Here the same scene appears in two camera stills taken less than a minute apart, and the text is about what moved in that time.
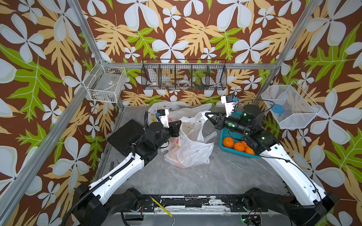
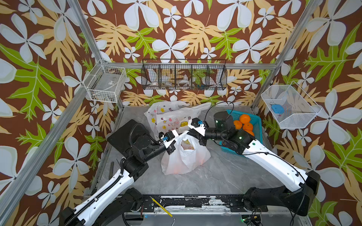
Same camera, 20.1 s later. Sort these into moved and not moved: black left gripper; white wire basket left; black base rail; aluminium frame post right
Moved: black left gripper
Not moved: white wire basket left; aluminium frame post right; black base rail
